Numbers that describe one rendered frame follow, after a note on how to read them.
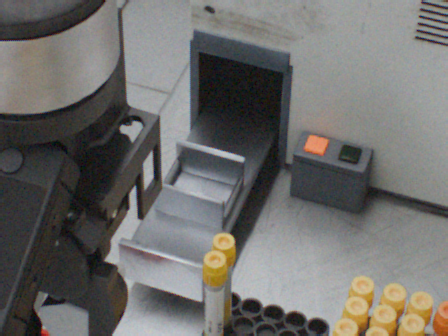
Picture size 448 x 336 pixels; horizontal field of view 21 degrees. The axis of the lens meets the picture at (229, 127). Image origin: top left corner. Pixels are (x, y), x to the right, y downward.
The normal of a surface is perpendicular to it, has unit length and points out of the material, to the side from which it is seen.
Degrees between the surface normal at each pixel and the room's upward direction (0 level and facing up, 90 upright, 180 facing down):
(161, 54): 0
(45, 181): 29
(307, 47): 90
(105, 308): 90
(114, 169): 0
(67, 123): 90
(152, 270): 90
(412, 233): 0
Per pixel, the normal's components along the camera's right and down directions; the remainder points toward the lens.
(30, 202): -0.16, -0.31
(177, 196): -0.34, 0.66
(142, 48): 0.02, -0.71
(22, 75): 0.07, 0.69
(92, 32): 0.79, 0.43
